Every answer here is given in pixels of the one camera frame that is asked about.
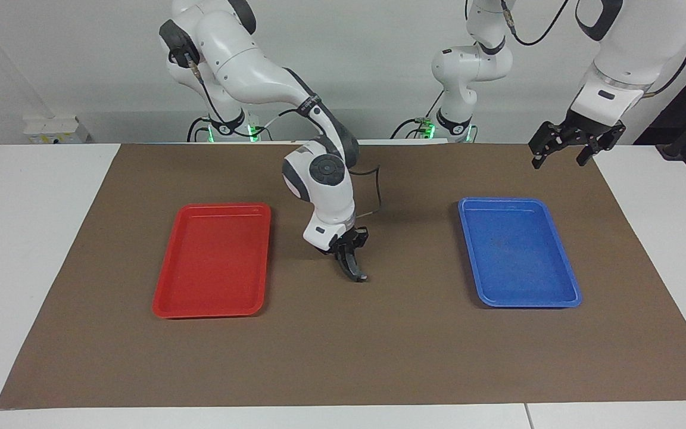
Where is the curved dark brake pad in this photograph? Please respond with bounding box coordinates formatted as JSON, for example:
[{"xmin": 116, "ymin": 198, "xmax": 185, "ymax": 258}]
[{"xmin": 337, "ymin": 249, "xmax": 369, "ymax": 284}]

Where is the brown paper table mat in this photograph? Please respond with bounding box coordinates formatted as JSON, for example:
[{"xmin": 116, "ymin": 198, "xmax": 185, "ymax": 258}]
[{"xmin": 0, "ymin": 143, "xmax": 686, "ymax": 410}]

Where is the blue plastic tray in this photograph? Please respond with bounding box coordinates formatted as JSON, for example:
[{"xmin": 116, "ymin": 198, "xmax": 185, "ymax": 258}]
[{"xmin": 458, "ymin": 197, "xmax": 582, "ymax": 309}]

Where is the red plastic tray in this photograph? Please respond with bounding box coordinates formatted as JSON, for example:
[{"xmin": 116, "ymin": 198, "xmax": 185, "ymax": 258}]
[{"xmin": 152, "ymin": 203, "xmax": 272, "ymax": 319}]

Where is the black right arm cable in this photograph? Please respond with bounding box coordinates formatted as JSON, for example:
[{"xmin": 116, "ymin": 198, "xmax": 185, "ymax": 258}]
[{"xmin": 167, "ymin": 51, "xmax": 382, "ymax": 216}]

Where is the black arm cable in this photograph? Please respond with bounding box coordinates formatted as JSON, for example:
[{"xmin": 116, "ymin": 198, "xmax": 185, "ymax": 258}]
[
  {"xmin": 500, "ymin": 0, "xmax": 571, "ymax": 46},
  {"xmin": 167, "ymin": 51, "xmax": 382, "ymax": 216}
]

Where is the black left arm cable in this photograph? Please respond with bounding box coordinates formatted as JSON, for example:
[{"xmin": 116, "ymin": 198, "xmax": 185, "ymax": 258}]
[{"xmin": 500, "ymin": 0, "xmax": 571, "ymax": 46}]

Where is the black left base cable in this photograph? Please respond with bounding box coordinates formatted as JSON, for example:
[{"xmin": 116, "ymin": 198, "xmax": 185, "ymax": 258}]
[{"xmin": 391, "ymin": 117, "xmax": 434, "ymax": 141}]

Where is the black base cable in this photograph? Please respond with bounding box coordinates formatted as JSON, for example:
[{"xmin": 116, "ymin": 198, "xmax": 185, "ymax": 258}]
[
  {"xmin": 391, "ymin": 117, "xmax": 434, "ymax": 141},
  {"xmin": 186, "ymin": 117, "xmax": 210, "ymax": 142}
]

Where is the black right base cable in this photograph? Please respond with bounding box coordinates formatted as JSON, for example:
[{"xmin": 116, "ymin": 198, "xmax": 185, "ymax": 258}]
[{"xmin": 186, "ymin": 117, "xmax": 210, "ymax": 142}]

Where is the white wall socket box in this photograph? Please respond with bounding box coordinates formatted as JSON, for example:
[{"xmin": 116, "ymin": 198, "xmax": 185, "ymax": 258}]
[{"xmin": 23, "ymin": 116, "xmax": 91, "ymax": 145}]

